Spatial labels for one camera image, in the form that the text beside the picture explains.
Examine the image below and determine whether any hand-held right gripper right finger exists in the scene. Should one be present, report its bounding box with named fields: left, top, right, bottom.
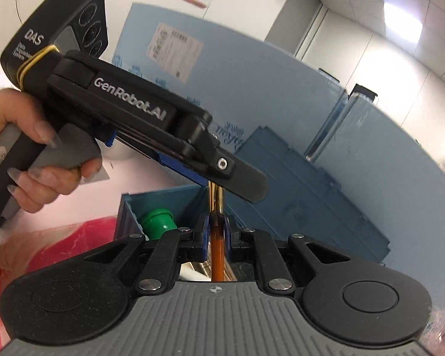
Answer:
left=224, top=214, right=352, bottom=296

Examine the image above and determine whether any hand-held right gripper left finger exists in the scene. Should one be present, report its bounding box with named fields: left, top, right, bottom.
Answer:
left=83, top=214, right=211, bottom=296

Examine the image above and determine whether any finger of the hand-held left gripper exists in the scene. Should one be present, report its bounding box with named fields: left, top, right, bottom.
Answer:
left=153, top=150, right=210, bottom=187
left=174, top=110, right=270, bottom=203

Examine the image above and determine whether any amber tube with gold cap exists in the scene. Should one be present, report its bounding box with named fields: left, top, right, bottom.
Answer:
left=208, top=181, right=225, bottom=283

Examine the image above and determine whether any blue plastic storage box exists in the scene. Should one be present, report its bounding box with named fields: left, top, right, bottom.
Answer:
left=118, top=126, right=391, bottom=283

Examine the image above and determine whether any person's left hand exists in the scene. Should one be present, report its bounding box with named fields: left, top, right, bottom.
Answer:
left=0, top=88, right=105, bottom=214

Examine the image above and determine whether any green plastic cylinder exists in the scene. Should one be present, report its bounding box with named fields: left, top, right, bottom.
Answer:
left=140, top=209, right=179, bottom=240

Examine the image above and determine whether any yellow rubber band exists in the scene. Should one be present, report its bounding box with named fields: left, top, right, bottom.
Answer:
left=16, top=44, right=61, bottom=87

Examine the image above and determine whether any red plastic bag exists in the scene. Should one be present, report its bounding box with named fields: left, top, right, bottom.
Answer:
left=0, top=215, right=120, bottom=306

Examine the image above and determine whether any ceiling light panel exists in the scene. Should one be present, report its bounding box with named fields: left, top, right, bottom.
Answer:
left=383, top=1, right=413, bottom=22

